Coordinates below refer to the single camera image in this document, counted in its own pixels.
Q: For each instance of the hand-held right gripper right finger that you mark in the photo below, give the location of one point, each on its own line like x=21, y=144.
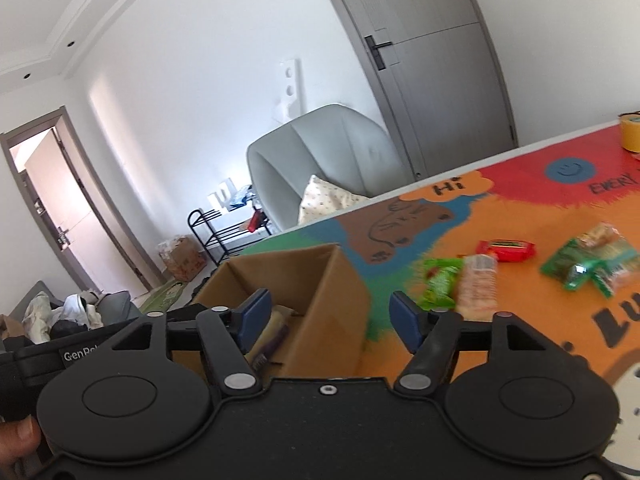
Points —
x=405, y=322

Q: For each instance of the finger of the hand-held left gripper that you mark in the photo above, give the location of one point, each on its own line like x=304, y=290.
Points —
x=182, y=315

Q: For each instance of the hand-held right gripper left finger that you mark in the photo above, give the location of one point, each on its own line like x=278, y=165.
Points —
x=255, y=317

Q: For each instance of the large pale snack packet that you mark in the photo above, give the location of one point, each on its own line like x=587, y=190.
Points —
x=275, y=327

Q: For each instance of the green snack packet red picture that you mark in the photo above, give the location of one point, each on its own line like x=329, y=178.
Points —
x=440, y=282

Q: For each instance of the cardboard box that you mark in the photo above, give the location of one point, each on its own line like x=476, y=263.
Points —
x=325, y=320

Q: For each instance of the clear cracker packet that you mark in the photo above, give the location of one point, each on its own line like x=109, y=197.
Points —
x=602, y=235
x=480, y=285

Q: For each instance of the green white snack packet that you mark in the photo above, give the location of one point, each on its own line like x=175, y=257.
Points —
x=615, y=270

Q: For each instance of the person's left hand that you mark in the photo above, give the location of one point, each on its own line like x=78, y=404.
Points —
x=17, y=440

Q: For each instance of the green floor mat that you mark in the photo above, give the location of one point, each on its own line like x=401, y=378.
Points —
x=162, y=297

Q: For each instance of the pile of clothes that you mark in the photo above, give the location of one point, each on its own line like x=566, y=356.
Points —
x=70, y=310

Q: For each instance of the brown printed carton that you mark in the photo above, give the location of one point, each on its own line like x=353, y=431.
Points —
x=182, y=257

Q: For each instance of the grey sofa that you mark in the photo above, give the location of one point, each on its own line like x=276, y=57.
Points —
x=117, y=307

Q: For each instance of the black shoe rack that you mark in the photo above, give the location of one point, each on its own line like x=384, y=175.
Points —
x=235, y=235

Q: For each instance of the small red object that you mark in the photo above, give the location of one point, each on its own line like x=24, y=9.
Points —
x=256, y=220

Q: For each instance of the colourful printed table mat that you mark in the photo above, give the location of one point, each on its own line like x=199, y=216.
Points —
x=525, y=310

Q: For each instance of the blue plastic bag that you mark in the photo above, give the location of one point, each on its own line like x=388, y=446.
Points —
x=244, y=196

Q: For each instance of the white dotted pillow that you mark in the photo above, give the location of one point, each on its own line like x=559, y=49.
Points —
x=325, y=200

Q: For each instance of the open brown door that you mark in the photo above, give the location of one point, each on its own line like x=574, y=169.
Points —
x=65, y=200

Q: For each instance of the grey armchair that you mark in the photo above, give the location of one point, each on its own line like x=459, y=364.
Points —
x=340, y=150

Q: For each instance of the grey door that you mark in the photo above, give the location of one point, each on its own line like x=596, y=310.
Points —
x=440, y=85

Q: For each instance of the yellow tape roll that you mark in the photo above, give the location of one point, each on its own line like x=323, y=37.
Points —
x=631, y=132

